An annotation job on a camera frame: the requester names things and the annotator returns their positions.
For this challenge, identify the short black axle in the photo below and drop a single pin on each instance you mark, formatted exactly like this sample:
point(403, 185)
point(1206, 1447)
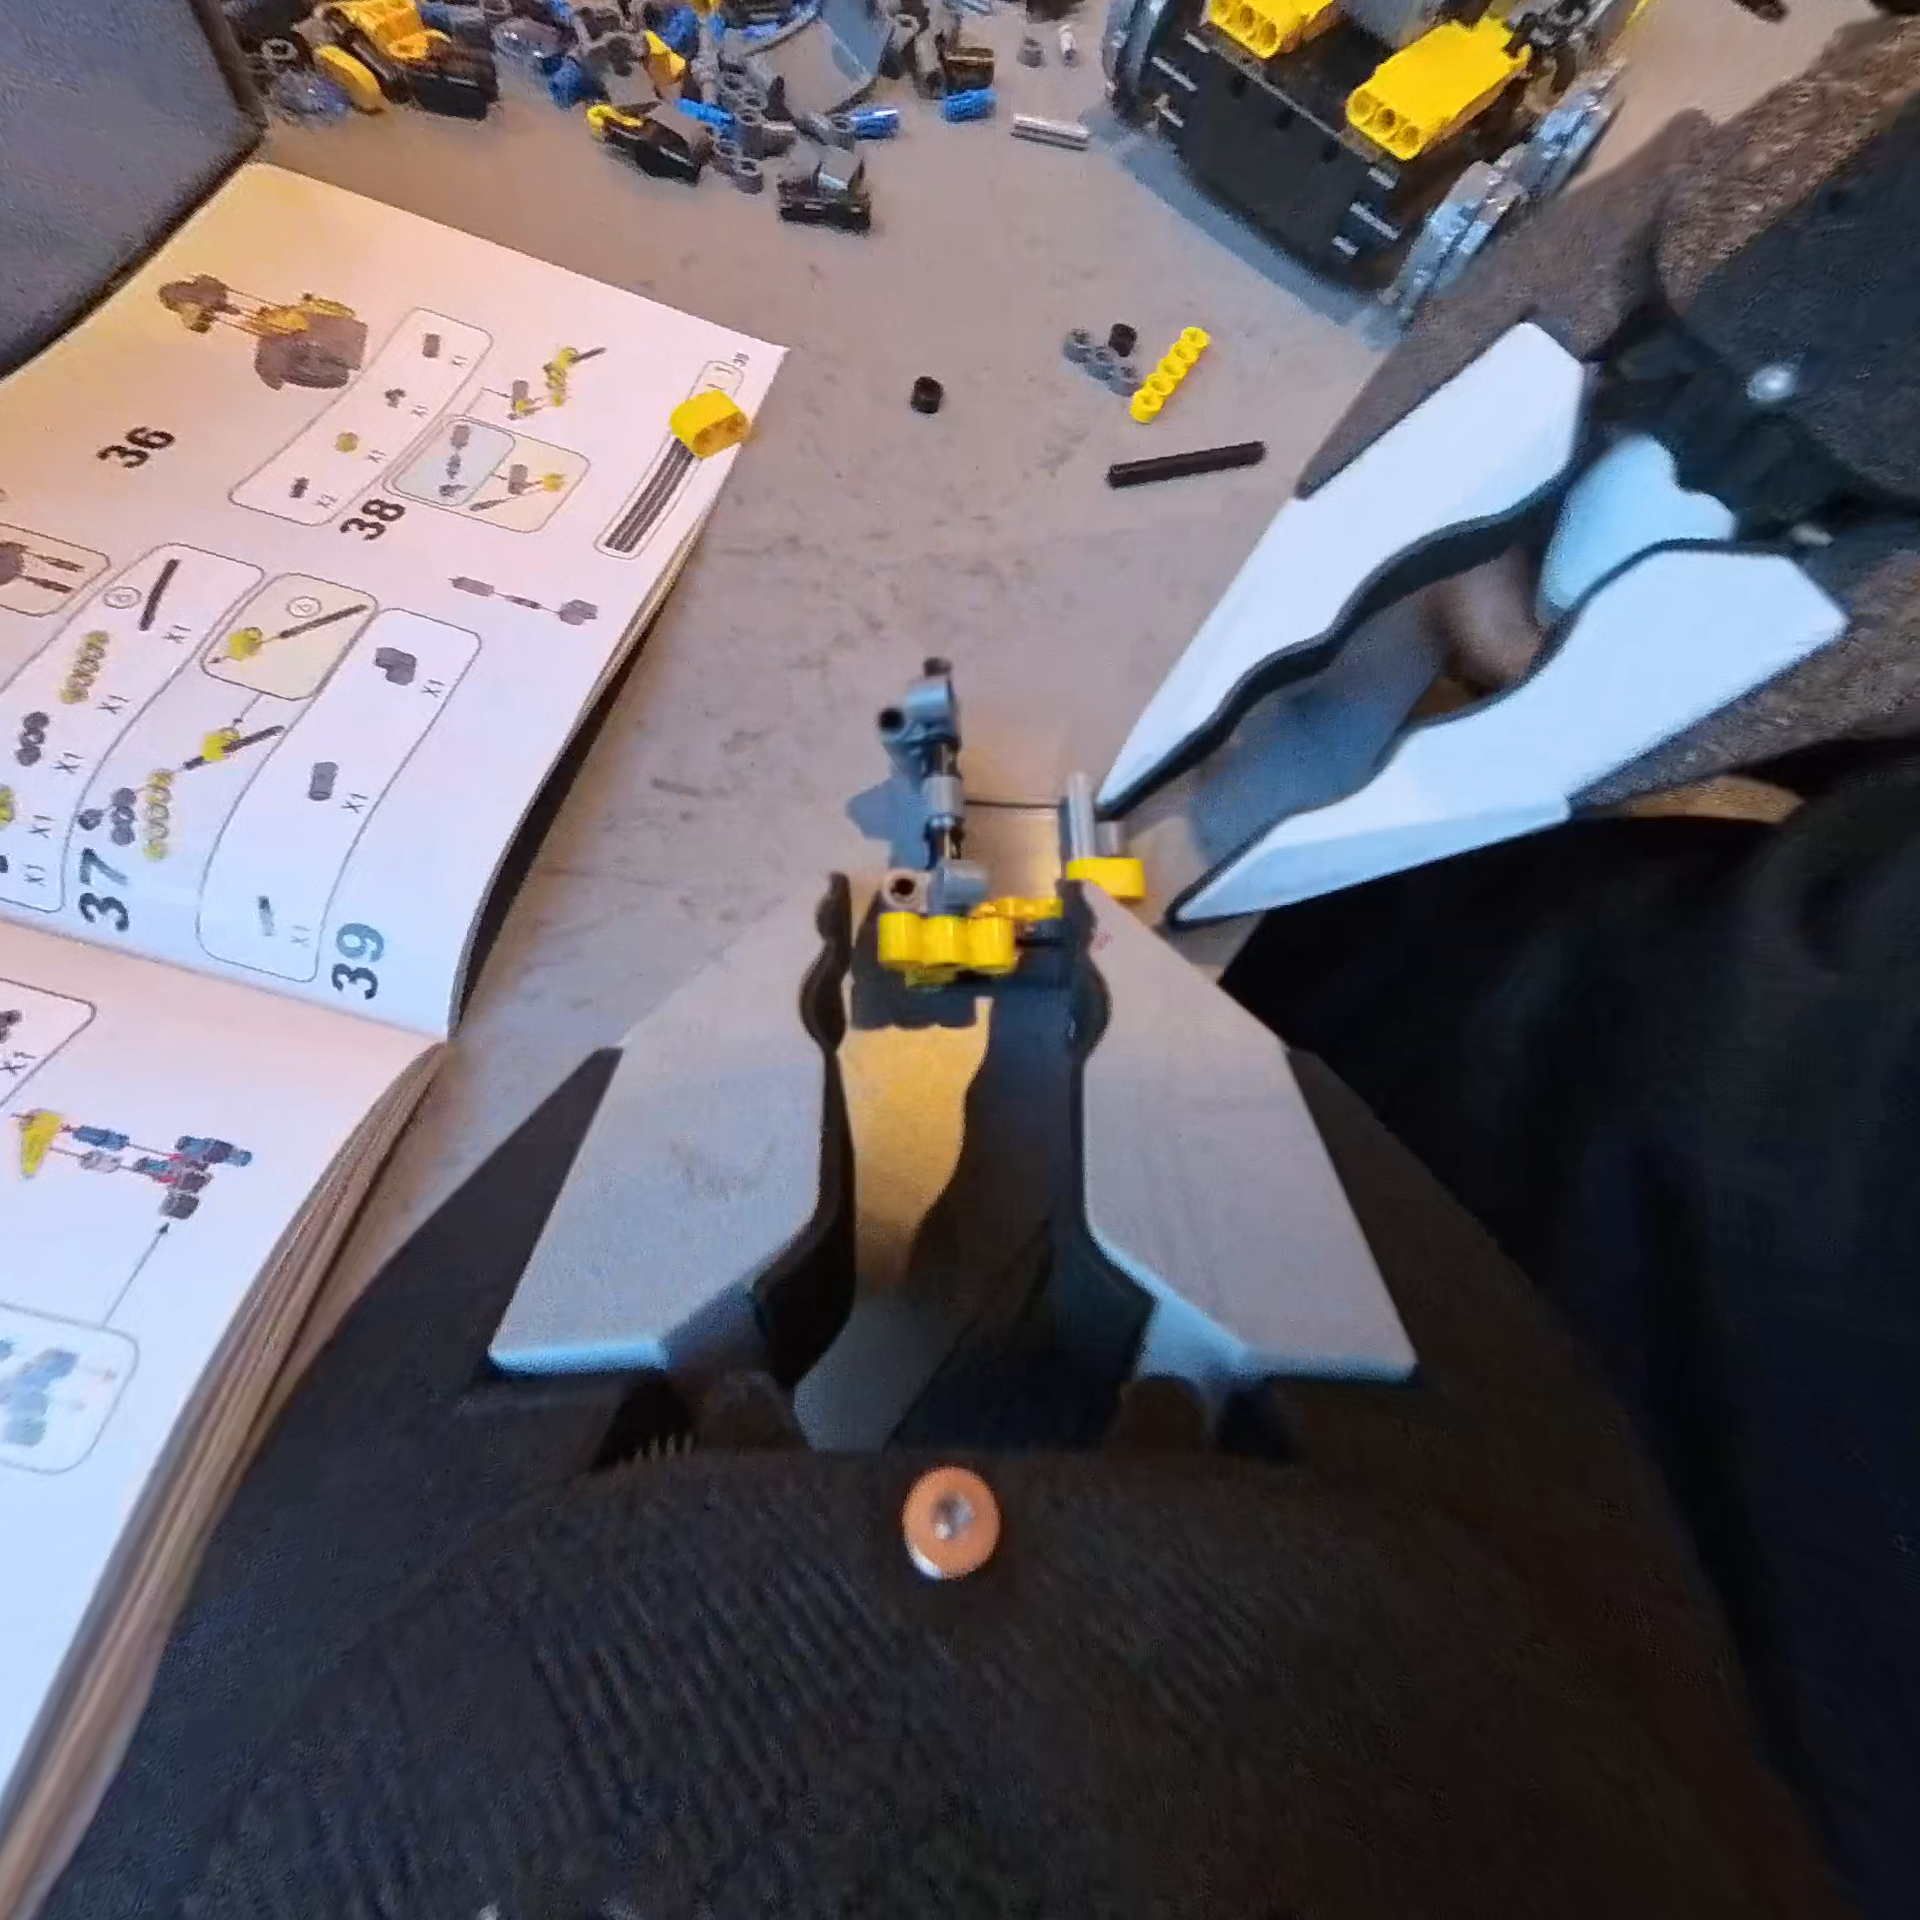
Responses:
point(1182, 463)

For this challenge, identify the small grey three-hole connector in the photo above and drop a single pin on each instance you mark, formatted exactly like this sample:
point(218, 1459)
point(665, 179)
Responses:
point(1103, 362)

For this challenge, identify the dark blue cardboard box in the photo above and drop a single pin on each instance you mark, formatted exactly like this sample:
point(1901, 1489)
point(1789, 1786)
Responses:
point(106, 179)

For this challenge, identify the grey curved panel piece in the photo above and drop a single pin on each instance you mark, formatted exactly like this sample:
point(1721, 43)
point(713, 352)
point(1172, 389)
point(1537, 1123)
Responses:
point(848, 39)

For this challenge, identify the pile of small brick pieces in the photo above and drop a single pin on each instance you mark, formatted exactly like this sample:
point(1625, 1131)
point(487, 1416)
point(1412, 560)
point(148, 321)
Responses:
point(597, 73)

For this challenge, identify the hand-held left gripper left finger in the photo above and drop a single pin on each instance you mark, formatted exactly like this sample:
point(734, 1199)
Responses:
point(675, 1185)

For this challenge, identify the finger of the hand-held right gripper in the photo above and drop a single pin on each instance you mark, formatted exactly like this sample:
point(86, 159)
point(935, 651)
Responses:
point(1589, 722)
point(1380, 495)

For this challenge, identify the small yellow curved piece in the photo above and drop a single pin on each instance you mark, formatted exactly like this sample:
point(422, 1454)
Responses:
point(710, 421)

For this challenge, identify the black yellow vehicle model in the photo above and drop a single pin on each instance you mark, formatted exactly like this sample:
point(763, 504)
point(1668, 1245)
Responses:
point(1320, 133)

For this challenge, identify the light grey axle piece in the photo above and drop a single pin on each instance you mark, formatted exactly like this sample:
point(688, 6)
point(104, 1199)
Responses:
point(1052, 128)

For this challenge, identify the yellow five-hole beam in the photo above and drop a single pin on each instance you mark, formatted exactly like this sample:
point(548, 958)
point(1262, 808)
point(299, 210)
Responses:
point(1169, 370)

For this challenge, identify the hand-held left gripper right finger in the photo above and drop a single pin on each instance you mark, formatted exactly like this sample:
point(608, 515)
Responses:
point(1247, 1185)

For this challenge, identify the person's right hand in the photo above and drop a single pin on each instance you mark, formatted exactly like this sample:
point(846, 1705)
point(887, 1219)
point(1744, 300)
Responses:
point(1481, 647)

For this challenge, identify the grey yellow brick assembly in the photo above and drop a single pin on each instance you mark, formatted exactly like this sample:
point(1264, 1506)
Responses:
point(958, 935)

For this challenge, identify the person's dark clothed body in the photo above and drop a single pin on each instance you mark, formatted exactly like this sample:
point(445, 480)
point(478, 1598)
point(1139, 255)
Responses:
point(1649, 1276)

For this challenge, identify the instruction booklet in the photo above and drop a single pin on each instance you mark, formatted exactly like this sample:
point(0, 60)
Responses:
point(299, 675)

